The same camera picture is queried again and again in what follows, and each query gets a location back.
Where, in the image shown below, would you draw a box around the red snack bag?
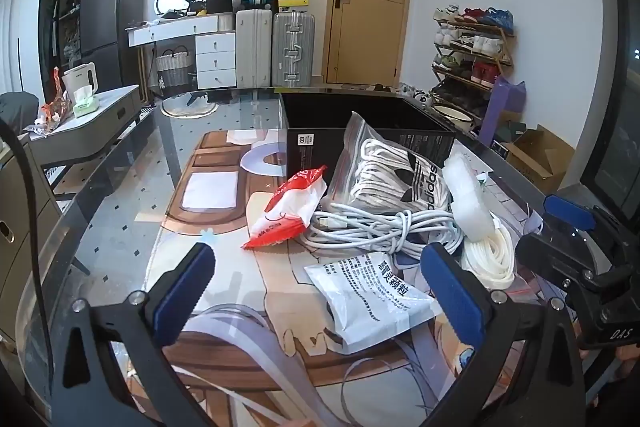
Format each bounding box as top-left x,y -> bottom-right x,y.
40,68 -> 71,128

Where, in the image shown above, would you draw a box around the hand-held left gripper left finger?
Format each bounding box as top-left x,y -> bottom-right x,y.
50,242 -> 217,427

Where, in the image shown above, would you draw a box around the person's right hand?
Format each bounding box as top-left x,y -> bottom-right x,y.
577,343 -> 640,375

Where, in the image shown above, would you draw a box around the pile of sneakers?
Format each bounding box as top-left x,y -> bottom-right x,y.
370,83 -> 433,108

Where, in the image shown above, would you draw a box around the grey side table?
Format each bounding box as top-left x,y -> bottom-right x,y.
20,84 -> 156,188

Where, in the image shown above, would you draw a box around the wooden shoe rack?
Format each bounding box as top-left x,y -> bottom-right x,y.
431,7 -> 516,118

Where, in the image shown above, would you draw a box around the purple bag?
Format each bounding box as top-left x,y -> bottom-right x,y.
477,76 -> 527,148

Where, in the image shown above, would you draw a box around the white electric kettle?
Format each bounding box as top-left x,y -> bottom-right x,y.
61,62 -> 98,105

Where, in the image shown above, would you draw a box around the dark window frame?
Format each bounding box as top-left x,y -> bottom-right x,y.
580,0 -> 640,228

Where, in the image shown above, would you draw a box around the printed desk mat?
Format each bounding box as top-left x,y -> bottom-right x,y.
145,129 -> 591,427

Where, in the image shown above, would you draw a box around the white suitcase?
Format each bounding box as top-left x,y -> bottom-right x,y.
235,9 -> 274,88

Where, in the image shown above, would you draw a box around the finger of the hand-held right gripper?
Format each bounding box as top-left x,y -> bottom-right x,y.
515,231 -> 608,290
543,194 -> 608,253

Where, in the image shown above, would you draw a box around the red white snack packet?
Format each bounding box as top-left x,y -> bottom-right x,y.
241,165 -> 328,251

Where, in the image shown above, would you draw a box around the round grey rug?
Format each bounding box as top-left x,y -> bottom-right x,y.
161,96 -> 220,120

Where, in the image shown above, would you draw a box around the white flat cord coil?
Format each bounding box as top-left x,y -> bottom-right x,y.
460,217 -> 516,290

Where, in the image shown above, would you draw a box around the white enamel basin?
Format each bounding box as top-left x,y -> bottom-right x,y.
432,104 -> 476,130

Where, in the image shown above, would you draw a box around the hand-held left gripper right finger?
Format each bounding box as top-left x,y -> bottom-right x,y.
420,243 -> 591,427

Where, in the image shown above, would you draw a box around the silver suitcase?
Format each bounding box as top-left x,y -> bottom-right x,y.
272,12 -> 316,88

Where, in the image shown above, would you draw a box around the dark green box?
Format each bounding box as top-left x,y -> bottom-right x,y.
492,122 -> 526,158

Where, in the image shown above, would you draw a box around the black cardboard box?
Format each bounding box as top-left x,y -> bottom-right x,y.
278,91 -> 457,180

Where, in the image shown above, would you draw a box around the wicker basket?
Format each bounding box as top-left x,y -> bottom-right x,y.
155,49 -> 195,88

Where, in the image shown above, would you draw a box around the white foam roll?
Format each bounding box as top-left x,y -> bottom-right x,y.
442,154 -> 493,242

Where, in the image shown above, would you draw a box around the zip bag of white socks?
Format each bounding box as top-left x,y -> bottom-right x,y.
327,112 -> 453,228

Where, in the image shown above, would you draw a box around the white cable bundle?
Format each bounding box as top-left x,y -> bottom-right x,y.
300,202 -> 463,258

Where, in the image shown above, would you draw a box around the rows of shoes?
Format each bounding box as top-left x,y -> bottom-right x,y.
432,6 -> 515,110

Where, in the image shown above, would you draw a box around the black refrigerator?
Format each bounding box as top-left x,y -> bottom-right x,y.
80,0 -> 147,85

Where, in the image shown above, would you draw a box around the green tissue pack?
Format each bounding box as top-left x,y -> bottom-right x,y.
72,86 -> 98,118

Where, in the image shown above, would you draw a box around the white green medicine packet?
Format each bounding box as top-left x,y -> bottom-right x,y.
304,252 -> 443,355

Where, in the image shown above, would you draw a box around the white vanity desk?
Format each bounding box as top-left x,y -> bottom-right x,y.
127,13 -> 237,90

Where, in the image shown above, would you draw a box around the open cardboard box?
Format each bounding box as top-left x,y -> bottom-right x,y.
505,124 -> 576,195

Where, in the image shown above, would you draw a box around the grey low cabinet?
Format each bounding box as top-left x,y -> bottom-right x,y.
0,147 -> 66,343

